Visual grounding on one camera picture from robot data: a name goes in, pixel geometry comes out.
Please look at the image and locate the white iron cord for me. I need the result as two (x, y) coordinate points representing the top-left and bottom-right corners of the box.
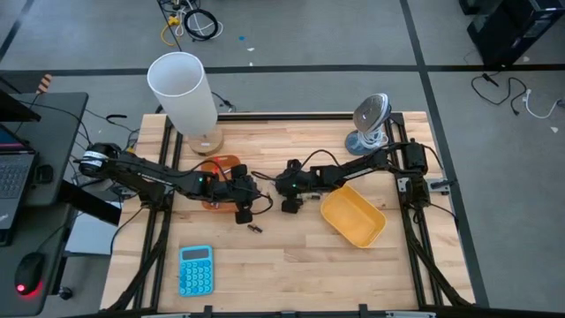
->
(355, 123), (390, 152)

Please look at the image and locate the yellow cable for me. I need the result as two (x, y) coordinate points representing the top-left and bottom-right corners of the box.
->
(160, 15), (182, 48)

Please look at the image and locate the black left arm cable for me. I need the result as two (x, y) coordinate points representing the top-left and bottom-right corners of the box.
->
(193, 158), (275, 216)

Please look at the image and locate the white shade wooden base lamp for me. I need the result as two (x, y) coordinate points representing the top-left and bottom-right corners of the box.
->
(146, 51), (225, 155)

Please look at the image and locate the black laptop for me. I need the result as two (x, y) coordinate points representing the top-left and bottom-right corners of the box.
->
(0, 123), (37, 246)

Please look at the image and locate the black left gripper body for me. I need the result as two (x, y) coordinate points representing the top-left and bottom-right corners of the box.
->
(211, 165), (261, 211)

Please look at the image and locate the black cabinet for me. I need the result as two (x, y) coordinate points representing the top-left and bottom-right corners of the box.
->
(458, 0), (565, 67)

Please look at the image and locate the white and blue steam iron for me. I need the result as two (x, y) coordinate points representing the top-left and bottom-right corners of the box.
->
(343, 91), (393, 156)

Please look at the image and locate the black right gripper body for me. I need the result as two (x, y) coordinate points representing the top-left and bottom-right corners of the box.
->
(275, 171), (315, 200)

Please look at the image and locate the orange plastic bin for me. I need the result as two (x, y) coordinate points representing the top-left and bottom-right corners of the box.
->
(200, 154), (243, 212)

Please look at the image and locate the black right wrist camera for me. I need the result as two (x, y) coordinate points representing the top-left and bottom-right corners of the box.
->
(281, 198), (305, 215)

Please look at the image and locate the black floor cable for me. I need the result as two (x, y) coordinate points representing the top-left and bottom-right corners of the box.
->
(471, 72), (530, 117)

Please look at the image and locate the black computer mouse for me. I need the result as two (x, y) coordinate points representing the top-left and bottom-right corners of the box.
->
(13, 251), (45, 297)

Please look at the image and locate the white floor cable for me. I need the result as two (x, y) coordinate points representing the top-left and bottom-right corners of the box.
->
(522, 87), (565, 120)

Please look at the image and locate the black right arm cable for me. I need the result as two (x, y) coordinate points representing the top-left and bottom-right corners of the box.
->
(251, 148), (343, 182)

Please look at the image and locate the black aluminium table frame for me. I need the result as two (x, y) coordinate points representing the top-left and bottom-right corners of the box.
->
(100, 111), (477, 318)

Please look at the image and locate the thin black cable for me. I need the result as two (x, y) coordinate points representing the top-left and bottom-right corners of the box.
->
(210, 91), (237, 113)

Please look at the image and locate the yellow plastic bin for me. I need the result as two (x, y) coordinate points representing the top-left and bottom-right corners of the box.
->
(320, 184), (388, 249)

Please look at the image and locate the orange black striped tape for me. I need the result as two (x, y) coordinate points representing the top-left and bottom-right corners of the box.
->
(35, 73), (54, 95)

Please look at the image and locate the black coiled cable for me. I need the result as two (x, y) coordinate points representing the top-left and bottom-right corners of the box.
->
(183, 8), (221, 42)

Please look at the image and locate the small black desk device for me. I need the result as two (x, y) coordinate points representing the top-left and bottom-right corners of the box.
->
(34, 163), (55, 185)

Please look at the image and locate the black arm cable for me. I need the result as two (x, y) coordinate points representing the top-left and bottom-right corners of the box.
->
(251, 148), (343, 182)
(193, 158), (275, 216)

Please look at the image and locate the white looped cable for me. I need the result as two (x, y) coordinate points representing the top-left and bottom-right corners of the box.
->
(174, 0), (224, 39)

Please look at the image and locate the blue calculator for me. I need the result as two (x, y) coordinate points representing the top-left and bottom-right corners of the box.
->
(177, 245), (215, 298)

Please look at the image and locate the black desk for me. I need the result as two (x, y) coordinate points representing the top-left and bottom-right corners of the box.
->
(0, 91), (123, 318)

